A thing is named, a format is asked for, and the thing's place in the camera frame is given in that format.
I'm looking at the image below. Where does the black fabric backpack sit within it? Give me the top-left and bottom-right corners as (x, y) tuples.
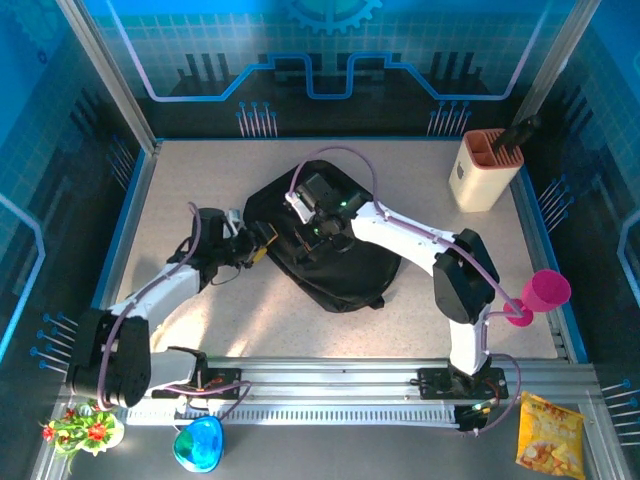
(243, 159), (403, 314)

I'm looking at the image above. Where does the yellow snack bag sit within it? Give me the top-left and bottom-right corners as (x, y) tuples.
(514, 392), (586, 479)

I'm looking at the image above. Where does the cream knife block orange top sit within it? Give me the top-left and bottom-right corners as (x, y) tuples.
(448, 128), (525, 214)

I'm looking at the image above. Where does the small black circuit board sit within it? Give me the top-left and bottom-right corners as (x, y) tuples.
(457, 402), (494, 435)

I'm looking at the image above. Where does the pink plastic goblet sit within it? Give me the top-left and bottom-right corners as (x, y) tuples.
(502, 268), (572, 329)

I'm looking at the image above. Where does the potted red flower plant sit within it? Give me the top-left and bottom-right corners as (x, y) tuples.
(39, 399), (126, 474)

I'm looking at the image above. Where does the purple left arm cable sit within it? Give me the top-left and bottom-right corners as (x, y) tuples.
(97, 201), (254, 414)

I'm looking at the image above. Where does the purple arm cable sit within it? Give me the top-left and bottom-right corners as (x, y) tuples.
(289, 145), (526, 436)
(97, 201), (254, 414)

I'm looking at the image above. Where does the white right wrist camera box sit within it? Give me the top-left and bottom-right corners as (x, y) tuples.
(283, 191), (314, 225)

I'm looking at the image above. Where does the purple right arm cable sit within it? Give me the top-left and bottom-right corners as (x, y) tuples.
(289, 145), (526, 436)

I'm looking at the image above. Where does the aluminium mounting rail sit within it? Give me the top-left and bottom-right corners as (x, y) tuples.
(144, 357), (599, 406)

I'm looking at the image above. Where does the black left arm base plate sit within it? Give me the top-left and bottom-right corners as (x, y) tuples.
(169, 367), (245, 401)

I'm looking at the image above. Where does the white slotted cable duct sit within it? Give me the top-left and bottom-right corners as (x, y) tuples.
(122, 402), (461, 429)

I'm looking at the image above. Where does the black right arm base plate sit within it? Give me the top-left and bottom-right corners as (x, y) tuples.
(417, 367), (509, 401)

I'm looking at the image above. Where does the aluminium frame post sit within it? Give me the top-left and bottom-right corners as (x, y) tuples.
(514, 0), (604, 131)
(54, 0), (162, 155)

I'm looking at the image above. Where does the black knife handle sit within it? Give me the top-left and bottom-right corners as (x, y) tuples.
(493, 113), (542, 151)

